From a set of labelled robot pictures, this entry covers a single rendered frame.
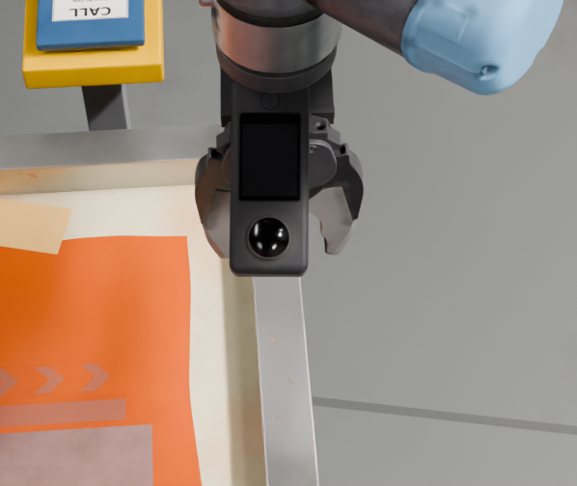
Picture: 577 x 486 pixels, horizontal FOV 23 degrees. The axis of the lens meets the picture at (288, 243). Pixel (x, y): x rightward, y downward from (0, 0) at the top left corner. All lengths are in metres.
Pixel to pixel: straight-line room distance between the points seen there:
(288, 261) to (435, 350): 1.44
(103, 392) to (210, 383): 0.08
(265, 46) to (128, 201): 0.45
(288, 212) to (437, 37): 0.18
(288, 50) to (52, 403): 0.43
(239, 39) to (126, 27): 0.55
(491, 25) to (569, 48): 2.01
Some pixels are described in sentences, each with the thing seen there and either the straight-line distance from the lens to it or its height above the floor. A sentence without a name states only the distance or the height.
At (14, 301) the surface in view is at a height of 0.96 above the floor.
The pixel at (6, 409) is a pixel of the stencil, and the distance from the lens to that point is 1.11.
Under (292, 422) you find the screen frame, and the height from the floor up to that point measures 0.99.
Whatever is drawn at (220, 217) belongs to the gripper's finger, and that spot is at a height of 1.17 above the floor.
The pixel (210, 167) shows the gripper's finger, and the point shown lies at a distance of 0.88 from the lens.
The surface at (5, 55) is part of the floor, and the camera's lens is 2.66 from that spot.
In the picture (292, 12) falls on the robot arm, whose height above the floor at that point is 1.38.
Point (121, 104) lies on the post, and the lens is 1.42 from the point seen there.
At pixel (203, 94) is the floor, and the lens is 2.55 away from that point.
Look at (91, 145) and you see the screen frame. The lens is 1.21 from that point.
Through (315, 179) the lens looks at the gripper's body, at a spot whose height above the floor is 1.22.
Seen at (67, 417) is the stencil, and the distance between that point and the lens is 1.10.
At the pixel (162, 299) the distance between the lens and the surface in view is 1.15.
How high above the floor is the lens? 1.92
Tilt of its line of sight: 55 degrees down
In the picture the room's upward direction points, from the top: straight up
